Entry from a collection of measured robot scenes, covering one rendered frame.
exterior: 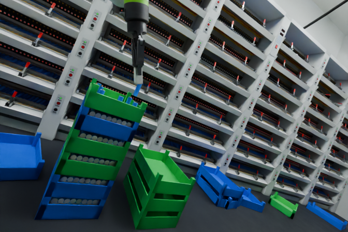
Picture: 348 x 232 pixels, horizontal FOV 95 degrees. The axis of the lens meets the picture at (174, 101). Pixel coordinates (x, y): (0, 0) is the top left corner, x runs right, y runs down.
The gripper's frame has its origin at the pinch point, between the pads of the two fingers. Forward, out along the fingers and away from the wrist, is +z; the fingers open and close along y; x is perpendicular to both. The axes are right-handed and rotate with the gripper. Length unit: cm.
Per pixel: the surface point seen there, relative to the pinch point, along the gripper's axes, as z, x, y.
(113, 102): 8.9, -11.2, 9.3
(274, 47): -23, 134, -29
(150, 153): 46.1, 10.2, -15.1
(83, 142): 21.6, -21.5, 9.3
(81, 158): 28.1, -22.5, 8.2
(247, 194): 107, 99, -13
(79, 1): -41, -21, -53
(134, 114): 14.0, -3.9, 9.3
